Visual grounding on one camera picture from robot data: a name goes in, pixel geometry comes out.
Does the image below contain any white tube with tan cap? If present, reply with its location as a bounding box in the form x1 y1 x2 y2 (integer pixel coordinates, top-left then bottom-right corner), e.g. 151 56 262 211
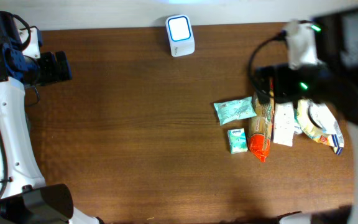
273 102 295 147

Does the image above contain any cream and blue chip bag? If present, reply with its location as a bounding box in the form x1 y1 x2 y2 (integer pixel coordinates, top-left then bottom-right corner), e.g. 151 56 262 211
296 99 344 155

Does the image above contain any orange and tan snack package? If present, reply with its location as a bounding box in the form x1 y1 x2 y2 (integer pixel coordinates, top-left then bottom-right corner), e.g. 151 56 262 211
248 93 275 162

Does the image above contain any teal crinkled wipes packet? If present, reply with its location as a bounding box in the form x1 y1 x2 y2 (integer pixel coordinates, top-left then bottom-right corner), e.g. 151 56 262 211
213 96 257 126

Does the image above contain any small teal tissue pack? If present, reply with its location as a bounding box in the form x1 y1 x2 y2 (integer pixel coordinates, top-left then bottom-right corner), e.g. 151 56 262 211
227 128 248 154
294 108 303 135

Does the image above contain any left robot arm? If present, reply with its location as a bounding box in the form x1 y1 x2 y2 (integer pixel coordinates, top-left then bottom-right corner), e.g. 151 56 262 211
0 11 101 224

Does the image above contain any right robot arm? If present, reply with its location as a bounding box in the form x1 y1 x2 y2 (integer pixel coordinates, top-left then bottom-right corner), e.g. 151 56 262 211
247 6 358 223

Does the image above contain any white barcode scanner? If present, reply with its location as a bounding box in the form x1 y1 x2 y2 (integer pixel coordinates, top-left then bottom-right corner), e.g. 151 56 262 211
165 14 195 57

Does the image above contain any black right camera cable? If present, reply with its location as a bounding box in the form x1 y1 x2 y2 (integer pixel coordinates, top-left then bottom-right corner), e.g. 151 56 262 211
247 34 288 100

